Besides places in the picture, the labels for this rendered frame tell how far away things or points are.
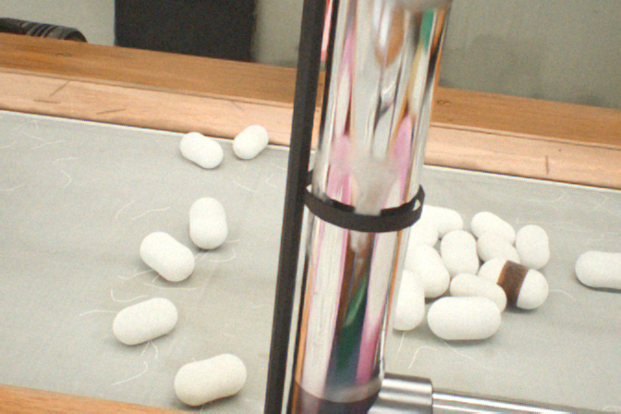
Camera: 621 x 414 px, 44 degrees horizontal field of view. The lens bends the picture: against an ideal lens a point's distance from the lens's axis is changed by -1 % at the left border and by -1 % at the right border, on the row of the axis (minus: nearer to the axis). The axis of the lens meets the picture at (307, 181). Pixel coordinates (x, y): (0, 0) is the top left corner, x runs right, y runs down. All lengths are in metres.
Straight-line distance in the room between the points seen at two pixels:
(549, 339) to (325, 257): 0.27
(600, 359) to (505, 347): 0.05
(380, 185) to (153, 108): 0.45
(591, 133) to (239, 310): 0.34
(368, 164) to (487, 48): 2.42
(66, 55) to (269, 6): 1.85
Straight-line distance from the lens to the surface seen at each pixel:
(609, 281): 0.47
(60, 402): 0.31
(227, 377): 0.34
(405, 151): 0.15
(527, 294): 0.42
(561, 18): 2.59
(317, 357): 0.18
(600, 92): 2.71
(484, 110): 0.63
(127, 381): 0.36
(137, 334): 0.37
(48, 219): 0.48
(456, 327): 0.39
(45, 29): 1.14
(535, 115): 0.65
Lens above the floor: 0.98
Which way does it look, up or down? 27 degrees down
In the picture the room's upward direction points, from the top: 6 degrees clockwise
